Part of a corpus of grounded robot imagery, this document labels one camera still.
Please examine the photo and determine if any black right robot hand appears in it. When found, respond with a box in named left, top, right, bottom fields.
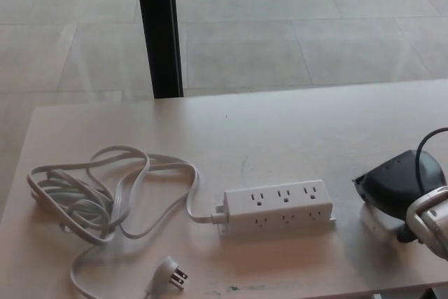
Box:
left=351, top=150, right=448, bottom=244

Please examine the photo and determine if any white square charger plug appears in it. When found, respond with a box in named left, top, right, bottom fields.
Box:
left=360, top=203, right=407, bottom=244

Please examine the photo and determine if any white angled three-prong plug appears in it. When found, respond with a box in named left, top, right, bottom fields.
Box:
left=143, top=256, right=188, bottom=296

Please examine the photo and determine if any white six-outlet power strip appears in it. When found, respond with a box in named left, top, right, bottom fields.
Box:
left=215, top=179, right=337, bottom=239

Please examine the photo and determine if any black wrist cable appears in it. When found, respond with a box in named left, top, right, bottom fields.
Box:
left=412, top=130, right=448, bottom=202

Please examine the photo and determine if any white flat power cord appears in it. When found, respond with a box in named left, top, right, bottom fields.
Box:
left=26, top=146, right=228, bottom=299

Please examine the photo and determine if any black vertical window frame post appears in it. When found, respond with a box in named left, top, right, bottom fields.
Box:
left=134, top=0, right=184, bottom=99

